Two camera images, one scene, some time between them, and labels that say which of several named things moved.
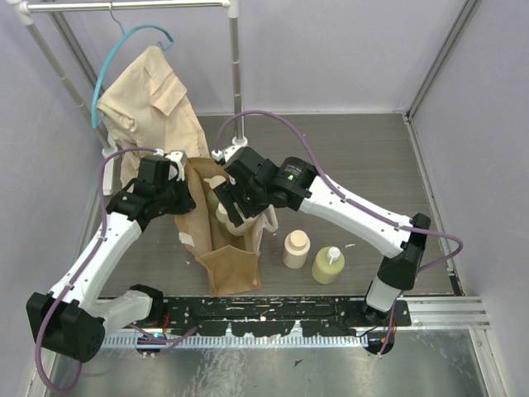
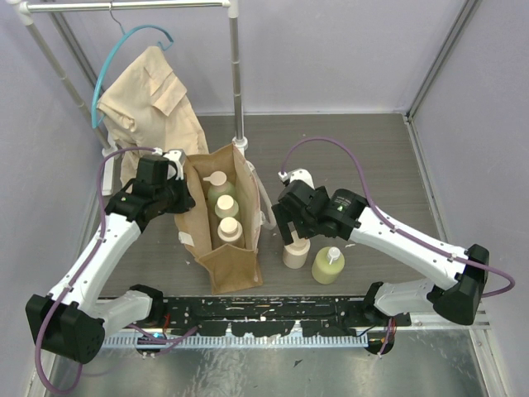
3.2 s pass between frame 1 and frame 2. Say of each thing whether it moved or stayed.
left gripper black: stayed
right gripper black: moved
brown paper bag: stayed
